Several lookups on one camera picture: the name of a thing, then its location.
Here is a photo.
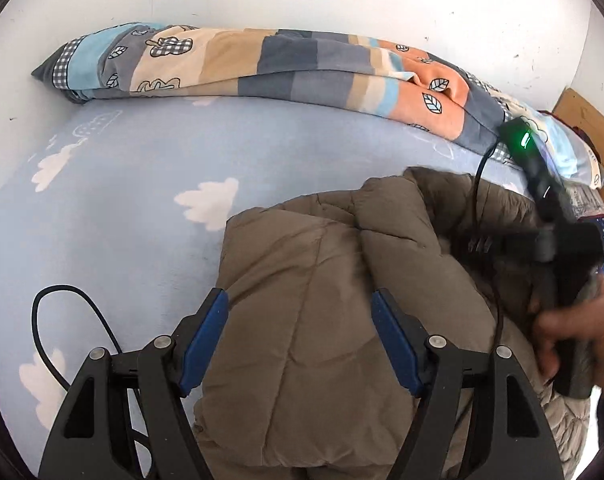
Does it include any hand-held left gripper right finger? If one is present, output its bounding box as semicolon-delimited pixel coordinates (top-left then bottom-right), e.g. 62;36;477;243
371;287;565;480

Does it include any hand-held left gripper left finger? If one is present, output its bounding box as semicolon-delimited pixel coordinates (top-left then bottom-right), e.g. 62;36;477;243
40;287;230;480

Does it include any olive quilted hooded jacket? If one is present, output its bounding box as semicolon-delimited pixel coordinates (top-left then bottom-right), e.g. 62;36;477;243
192;166;595;480

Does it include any grey printed pillow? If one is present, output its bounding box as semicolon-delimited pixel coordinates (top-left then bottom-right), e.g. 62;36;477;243
564;182;604;218

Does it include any dark red cloth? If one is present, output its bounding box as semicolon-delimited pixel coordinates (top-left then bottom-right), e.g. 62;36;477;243
579;130;603;162

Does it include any wooden headboard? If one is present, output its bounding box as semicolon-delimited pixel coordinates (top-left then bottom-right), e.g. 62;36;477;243
552;87;604;196

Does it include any light blue cloud bed sheet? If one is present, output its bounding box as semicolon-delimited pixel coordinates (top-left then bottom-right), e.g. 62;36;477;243
0;95;603;480

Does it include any patchwork printed quilt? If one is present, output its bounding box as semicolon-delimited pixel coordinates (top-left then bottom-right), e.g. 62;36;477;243
30;22;604;191

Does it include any right hand-held gripper black cable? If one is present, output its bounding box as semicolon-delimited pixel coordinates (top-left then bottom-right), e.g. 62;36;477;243
469;140;505;361

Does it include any hand-held gripper black cable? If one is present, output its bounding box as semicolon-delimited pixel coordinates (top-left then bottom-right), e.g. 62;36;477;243
469;140;505;361
30;284;155;480

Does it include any left hand-held gripper black cable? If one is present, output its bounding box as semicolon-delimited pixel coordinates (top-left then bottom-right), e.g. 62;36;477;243
30;284;155;480

